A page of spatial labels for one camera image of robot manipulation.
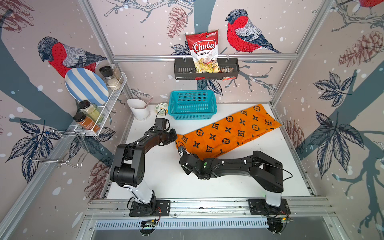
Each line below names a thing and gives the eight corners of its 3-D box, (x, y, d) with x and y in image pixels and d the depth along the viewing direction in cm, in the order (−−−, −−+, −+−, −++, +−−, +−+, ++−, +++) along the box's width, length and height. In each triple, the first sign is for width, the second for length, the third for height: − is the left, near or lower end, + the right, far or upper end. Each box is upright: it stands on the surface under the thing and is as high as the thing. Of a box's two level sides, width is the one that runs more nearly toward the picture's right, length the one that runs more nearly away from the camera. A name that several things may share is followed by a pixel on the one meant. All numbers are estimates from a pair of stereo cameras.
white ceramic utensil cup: (131, 121, 113) (123, 108, 102) (135, 111, 120) (128, 98, 108) (149, 121, 113) (143, 108, 102) (151, 111, 120) (146, 98, 108)
